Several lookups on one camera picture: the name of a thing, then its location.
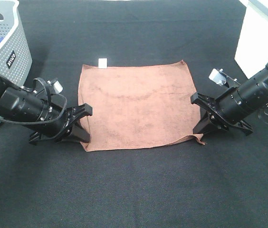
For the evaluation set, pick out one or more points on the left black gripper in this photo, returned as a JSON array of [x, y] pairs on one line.
[[67, 128]]

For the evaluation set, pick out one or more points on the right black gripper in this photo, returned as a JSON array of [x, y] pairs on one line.
[[213, 118]]

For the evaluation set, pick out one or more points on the brown microfibre towel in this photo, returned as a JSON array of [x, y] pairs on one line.
[[138, 107]]

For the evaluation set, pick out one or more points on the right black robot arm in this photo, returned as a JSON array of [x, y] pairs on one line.
[[230, 108]]

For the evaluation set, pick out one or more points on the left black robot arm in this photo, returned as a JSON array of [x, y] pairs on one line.
[[44, 110]]

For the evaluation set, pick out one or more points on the white towel care label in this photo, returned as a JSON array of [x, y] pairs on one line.
[[102, 63]]

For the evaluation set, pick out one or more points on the black table cover cloth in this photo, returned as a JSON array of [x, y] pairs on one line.
[[222, 184]]

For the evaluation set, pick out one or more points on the grey perforated laundry basket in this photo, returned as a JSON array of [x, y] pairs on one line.
[[15, 57]]

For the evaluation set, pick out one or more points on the white storage bin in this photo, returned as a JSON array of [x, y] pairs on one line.
[[252, 49]]

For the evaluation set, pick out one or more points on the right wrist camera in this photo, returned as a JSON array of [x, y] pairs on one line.
[[217, 77]]

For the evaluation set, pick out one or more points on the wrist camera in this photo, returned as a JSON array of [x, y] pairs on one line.
[[217, 77], [55, 86]]

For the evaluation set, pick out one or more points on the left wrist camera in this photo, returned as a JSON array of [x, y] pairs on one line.
[[55, 86]]

